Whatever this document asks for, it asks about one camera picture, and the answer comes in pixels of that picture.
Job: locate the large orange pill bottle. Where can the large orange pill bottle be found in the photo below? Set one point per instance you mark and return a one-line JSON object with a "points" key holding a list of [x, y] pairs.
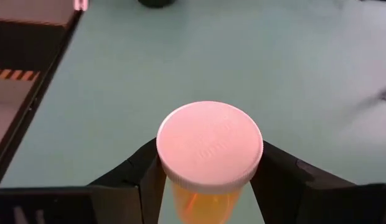
{"points": [[208, 146]]}

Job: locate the black hazard-striped floor mat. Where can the black hazard-striped floor mat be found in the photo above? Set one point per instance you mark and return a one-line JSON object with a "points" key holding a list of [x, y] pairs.
{"points": [[21, 46]]}

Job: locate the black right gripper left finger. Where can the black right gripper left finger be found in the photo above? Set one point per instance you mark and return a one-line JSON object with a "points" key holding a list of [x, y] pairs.
{"points": [[118, 202]]}

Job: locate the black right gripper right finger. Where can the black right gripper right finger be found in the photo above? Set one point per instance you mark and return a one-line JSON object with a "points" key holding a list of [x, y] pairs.
{"points": [[305, 202]]}

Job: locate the black metal table frame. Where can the black metal table frame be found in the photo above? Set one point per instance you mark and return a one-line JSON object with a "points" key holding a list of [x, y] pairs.
{"points": [[40, 93]]}

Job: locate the green table mat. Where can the green table mat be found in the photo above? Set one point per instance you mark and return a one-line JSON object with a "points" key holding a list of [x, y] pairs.
{"points": [[211, 56]]}

